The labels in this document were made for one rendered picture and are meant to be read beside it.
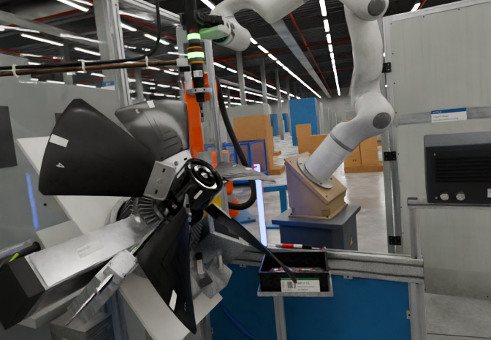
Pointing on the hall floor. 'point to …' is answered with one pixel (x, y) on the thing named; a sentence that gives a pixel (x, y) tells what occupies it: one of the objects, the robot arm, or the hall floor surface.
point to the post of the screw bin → (280, 317)
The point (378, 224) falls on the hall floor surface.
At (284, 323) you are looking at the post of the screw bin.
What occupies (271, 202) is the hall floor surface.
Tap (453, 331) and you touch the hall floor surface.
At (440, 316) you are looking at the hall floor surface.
